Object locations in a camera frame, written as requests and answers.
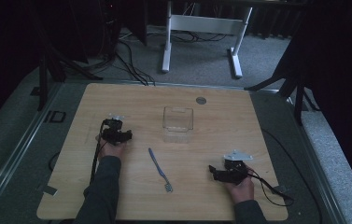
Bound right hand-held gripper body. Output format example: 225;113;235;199
221;149;254;185

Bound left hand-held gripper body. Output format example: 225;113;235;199
101;113;127;147

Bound person's left hand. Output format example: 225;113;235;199
95;134;129;161

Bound person's right hand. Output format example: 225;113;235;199
225;167;256;205

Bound blue toothbrush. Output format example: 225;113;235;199
148;147;175;194

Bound clear plastic container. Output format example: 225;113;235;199
162;105;194;145

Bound black tripod stand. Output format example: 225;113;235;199
30;0;105;112
244;46;321;127

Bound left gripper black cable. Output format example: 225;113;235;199
89;119;107;185

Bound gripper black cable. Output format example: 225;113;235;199
246;168;295;207
89;119;107;185

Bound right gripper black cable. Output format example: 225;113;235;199
246;168;295;207

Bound black rectangular floor bracket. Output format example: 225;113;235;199
44;110;67;124

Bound black floor cables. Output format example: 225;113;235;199
86;27;228;87

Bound black cable loop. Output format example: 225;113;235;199
48;151;62;173

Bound long black floor cable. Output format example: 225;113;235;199
260;128;324;224

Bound white desk frame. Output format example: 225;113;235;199
161;0;254;79

